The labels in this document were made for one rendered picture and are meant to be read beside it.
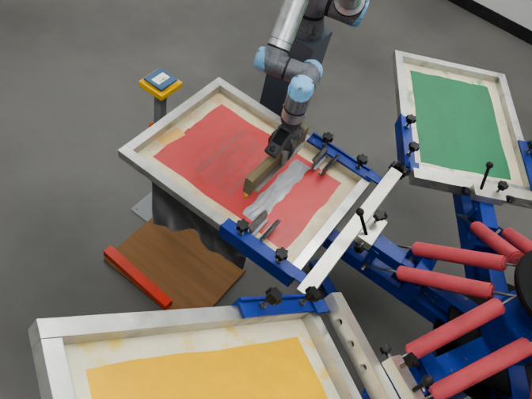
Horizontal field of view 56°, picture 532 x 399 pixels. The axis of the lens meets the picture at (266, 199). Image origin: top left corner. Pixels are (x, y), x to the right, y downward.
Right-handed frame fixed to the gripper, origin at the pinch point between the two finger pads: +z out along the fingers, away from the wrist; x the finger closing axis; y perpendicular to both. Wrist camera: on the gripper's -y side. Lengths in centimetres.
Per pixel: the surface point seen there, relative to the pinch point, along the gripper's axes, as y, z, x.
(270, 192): -3.9, 13.1, -3.1
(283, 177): 5.7, 13.1, -2.7
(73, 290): -54, 109, 62
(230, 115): 17.5, 13.8, 32.6
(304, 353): -55, -8, -46
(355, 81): 201, 110, 38
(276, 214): -10.1, 13.5, -10.5
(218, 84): 25, 10, 46
